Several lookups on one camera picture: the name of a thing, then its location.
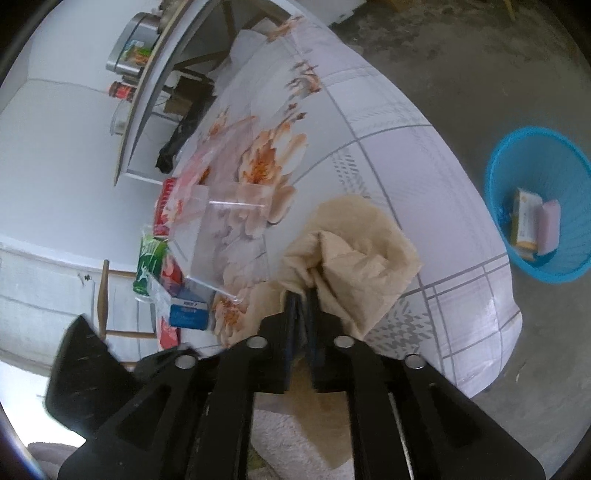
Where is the white side table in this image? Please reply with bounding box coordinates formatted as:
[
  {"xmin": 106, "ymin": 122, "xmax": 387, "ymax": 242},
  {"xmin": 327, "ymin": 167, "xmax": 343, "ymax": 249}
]
[{"xmin": 113, "ymin": 0, "xmax": 259, "ymax": 185}]

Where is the pink sponge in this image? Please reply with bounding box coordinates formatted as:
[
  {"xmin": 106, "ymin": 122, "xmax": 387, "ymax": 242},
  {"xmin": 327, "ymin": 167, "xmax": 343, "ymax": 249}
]
[{"xmin": 536, "ymin": 199, "xmax": 561, "ymax": 256}]

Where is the wooden chair with dark seat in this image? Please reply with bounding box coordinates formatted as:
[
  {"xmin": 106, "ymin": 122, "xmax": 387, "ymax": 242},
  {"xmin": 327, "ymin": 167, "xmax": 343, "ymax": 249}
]
[{"xmin": 95, "ymin": 258, "xmax": 160, "ymax": 342}]

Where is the orange and white medicine box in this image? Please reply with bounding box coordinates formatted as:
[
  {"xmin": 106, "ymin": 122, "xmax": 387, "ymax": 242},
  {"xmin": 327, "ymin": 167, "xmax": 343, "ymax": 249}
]
[{"xmin": 510, "ymin": 187, "xmax": 543, "ymax": 254}]

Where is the metal pot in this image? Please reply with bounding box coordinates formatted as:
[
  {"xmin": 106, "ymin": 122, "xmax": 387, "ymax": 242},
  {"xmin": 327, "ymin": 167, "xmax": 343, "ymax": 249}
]
[{"xmin": 105, "ymin": 11, "xmax": 160, "ymax": 75}]

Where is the glass bowl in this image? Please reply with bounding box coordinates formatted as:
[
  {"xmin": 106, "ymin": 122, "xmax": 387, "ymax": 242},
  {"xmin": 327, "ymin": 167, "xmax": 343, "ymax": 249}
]
[{"xmin": 111, "ymin": 99, "xmax": 132, "ymax": 134}]

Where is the black plastic bag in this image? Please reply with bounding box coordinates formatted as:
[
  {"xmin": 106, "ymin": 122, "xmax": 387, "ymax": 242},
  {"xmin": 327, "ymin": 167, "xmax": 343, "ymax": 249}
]
[{"xmin": 154, "ymin": 106, "xmax": 218, "ymax": 174}]

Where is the beige cloth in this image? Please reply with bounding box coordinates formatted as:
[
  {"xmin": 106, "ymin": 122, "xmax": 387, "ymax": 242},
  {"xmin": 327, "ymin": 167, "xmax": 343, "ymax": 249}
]
[{"xmin": 222, "ymin": 194, "xmax": 423, "ymax": 467}]

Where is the blue plastic basket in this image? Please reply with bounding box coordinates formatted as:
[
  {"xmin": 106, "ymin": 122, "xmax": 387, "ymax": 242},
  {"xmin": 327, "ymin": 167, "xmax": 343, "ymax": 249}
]
[{"xmin": 485, "ymin": 127, "xmax": 591, "ymax": 283}]

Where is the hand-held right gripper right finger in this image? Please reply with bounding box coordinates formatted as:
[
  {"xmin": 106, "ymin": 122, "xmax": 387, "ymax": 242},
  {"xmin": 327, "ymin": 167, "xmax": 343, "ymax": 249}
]
[{"xmin": 305, "ymin": 288, "xmax": 548, "ymax": 480}]

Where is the long blue box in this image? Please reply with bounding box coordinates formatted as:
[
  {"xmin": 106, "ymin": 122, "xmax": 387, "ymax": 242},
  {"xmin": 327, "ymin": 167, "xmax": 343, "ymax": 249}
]
[{"xmin": 168, "ymin": 288, "xmax": 215, "ymax": 330}]

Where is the red drink can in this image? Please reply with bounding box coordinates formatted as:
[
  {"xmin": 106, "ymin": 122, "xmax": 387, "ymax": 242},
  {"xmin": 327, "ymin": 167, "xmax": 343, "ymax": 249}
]
[{"xmin": 154, "ymin": 178, "xmax": 185, "ymax": 237}]

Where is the white door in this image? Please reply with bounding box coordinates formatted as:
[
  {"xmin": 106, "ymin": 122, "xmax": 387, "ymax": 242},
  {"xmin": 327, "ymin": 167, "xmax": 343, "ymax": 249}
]
[{"xmin": 0, "ymin": 244, "xmax": 139, "ymax": 365}]

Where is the cardboard box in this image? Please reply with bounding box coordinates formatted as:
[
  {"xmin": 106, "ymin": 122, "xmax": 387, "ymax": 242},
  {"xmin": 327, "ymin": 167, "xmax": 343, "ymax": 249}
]
[{"xmin": 164, "ymin": 76, "xmax": 208, "ymax": 116}]

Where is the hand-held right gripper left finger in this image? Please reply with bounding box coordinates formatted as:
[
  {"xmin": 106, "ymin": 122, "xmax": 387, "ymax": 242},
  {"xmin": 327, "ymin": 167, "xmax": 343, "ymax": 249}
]
[{"xmin": 58, "ymin": 293, "xmax": 301, "ymax": 480}]

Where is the clear plastic zip bag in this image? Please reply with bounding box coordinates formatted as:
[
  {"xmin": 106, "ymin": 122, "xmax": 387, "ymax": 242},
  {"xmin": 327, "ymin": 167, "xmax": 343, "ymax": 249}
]
[{"xmin": 168, "ymin": 115, "xmax": 269, "ymax": 303}]

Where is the red snack bag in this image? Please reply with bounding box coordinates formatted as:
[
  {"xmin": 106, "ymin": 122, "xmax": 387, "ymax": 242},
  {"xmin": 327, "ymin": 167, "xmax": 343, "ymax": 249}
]
[{"xmin": 157, "ymin": 258, "xmax": 185, "ymax": 352}]

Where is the green plastic bottle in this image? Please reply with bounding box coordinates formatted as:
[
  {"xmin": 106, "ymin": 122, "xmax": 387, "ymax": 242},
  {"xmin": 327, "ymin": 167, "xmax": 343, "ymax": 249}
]
[{"xmin": 133, "ymin": 226, "xmax": 169, "ymax": 301}]

